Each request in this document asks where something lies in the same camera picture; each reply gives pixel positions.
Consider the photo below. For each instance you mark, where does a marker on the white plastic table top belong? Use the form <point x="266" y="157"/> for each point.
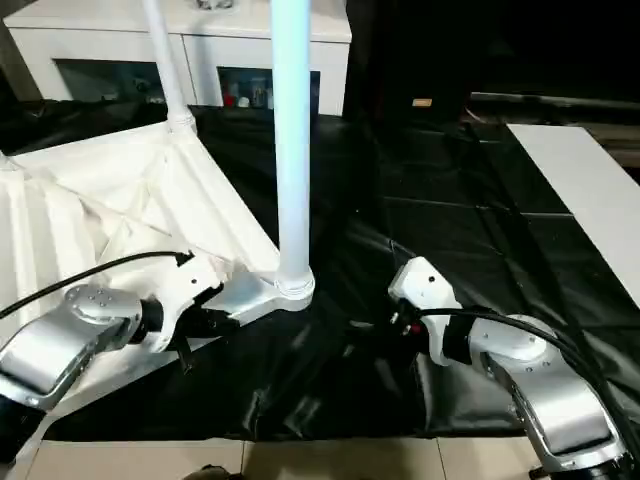
<point x="100" y="190"/>

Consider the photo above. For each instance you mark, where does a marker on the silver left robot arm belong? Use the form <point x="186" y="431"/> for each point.
<point x="60" y="330"/>

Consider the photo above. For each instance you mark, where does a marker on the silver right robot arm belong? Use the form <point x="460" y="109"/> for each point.
<point x="565" y="400"/>

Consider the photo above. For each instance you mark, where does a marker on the black mat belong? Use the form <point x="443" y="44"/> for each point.
<point x="450" y="225"/>

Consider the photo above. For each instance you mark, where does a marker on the black robot left foot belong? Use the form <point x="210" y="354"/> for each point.
<point x="207" y="472"/>

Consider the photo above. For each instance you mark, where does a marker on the small yellow tag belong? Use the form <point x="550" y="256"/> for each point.
<point x="421" y="102"/>

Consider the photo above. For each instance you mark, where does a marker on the white board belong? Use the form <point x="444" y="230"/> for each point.
<point x="575" y="175"/>

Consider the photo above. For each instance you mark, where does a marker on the black bar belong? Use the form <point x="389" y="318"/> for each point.
<point x="550" y="100"/>

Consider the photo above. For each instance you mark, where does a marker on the white cabinet with glass doors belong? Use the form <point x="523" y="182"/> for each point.
<point x="100" y="40"/>

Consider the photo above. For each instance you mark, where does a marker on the dark bag of items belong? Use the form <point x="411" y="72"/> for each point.
<point x="212" y="4"/>

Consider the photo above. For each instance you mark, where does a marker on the grey curtain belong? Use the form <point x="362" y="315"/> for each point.
<point x="15" y="65"/>

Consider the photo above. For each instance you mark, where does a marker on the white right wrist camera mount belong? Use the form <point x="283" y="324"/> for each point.
<point x="425" y="285"/>

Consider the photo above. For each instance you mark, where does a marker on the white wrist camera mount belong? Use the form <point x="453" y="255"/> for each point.
<point x="425" y="285"/>
<point x="195" y="280"/>

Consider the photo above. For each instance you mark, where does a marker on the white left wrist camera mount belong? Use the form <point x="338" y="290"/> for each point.
<point x="195" y="280"/>

